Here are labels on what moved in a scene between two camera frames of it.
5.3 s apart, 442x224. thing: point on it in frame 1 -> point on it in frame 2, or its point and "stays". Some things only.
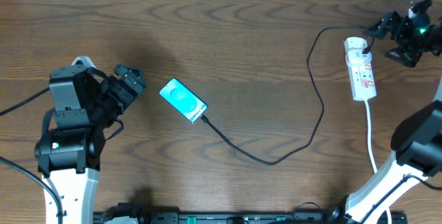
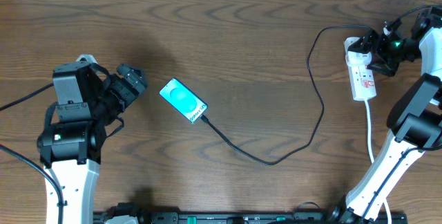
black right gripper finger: x=388 y=25 -> x=366 y=43
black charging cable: x=205 y=119 stays
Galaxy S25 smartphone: x=183 y=99 stays
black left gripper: x=121 y=86 stays
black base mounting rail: x=146 y=217 stays
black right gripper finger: x=408 y=59 -> x=387 y=68
